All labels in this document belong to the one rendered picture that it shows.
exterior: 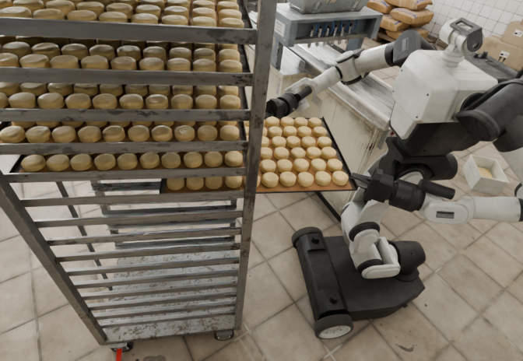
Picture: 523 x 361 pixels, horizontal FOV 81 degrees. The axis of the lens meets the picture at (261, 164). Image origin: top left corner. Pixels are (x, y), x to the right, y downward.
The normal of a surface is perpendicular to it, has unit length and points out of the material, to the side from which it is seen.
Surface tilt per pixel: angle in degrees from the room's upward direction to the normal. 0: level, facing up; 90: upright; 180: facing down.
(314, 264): 0
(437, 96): 86
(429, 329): 0
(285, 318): 0
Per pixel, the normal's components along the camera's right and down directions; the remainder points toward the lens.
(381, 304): 0.09, -0.75
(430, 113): -0.60, 0.43
